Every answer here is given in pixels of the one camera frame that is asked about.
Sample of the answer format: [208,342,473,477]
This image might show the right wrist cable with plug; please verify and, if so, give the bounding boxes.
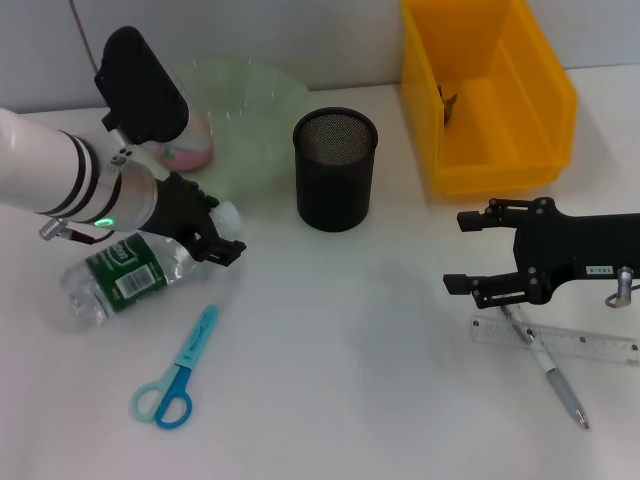
[603,266,640,310]

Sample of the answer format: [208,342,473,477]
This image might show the wrist cable with plug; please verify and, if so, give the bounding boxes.
[39,217,117,246]
[603,266,640,310]

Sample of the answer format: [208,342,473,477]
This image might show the black mesh pen holder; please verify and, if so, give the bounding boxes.
[292,107,380,234]

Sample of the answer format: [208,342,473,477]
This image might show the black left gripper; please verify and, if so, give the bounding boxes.
[133,170,248,270]

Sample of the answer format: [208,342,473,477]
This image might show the clear water bottle green label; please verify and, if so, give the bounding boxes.
[60,199,243,327]

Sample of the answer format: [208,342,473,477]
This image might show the blue scissors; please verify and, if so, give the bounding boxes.
[130,304,222,430]

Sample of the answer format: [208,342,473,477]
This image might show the yellow plastic bin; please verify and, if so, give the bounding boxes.
[399,0,580,197]

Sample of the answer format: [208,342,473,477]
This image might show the clear plastic ruler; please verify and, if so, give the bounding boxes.
[468,313,640,366]

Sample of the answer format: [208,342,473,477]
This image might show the silver white pen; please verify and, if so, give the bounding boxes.
[499,303,592,432]

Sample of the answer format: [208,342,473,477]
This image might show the pink peach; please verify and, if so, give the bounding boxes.
[156,112,215,174]

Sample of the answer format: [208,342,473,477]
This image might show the translucent green plastic fruit plate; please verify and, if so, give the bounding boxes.
[177,55,310,202]

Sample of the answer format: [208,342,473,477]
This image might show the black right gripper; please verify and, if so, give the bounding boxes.
[442,195,640,312]

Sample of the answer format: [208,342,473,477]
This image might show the left wrist cable with plug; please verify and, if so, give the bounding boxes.
[39,217,117,246]

